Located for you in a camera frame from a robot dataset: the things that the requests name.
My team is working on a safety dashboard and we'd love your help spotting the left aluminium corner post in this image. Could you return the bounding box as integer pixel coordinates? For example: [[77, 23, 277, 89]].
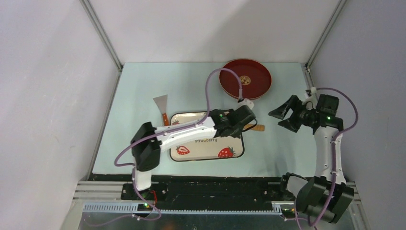
[[79, 0, 124, 72]]

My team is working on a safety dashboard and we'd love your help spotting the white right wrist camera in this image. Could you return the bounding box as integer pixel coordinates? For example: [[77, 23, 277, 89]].
[[305, 87, 317, 103]]

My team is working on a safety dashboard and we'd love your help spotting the aluminium corner post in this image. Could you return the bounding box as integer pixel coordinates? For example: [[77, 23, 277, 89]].
[[305, 0, 347, 69], [79, 0, 124, 72]]

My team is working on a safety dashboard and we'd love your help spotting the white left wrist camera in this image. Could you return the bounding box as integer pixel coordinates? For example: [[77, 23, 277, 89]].
[[237, 98, 254, 110]]

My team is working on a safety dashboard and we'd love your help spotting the wooden dough roller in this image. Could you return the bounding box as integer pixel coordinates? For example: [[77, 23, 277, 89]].
[[243, 124, 265, 132]]

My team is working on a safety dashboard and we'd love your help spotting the aluminium frame rail front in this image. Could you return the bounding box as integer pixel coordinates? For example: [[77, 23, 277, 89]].
[[60, 181, 372, 230]]

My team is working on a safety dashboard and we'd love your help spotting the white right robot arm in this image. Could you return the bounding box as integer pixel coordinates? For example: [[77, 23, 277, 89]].
[[269, 94, 354, 224]]

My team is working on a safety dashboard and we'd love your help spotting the right aluminium corner post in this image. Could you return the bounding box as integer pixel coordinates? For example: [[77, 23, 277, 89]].
[[305, 0, 347, 69]]

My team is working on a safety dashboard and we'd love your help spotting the steel scraper orange handle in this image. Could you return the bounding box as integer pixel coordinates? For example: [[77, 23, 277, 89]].
[[153, 94, 170, 126]]

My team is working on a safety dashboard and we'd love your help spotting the round dark red tray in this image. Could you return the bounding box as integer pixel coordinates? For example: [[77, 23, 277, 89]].
[[219, 59, 272, 100]]

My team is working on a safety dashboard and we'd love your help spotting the grey slotted cable duct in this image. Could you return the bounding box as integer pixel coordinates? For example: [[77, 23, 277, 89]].
[[83, 202, 282, 215]]

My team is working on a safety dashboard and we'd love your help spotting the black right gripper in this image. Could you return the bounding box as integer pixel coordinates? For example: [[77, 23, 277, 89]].
[[268, 95, 317, 133]]

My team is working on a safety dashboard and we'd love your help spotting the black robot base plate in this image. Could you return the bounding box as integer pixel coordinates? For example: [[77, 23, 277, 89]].
[[121, 180, 294, 210]]

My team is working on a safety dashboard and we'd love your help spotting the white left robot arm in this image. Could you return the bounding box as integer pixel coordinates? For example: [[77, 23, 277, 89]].
[[130, 105, 256, 200]]

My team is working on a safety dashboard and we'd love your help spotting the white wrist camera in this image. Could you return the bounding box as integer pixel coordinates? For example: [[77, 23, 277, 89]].
[[237, 98, 254, 110], [305, 87, 317, 103]]

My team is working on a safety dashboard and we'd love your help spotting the white strawberry print tray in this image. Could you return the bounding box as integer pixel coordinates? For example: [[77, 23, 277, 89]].
[[169, 111, 245, 162]]

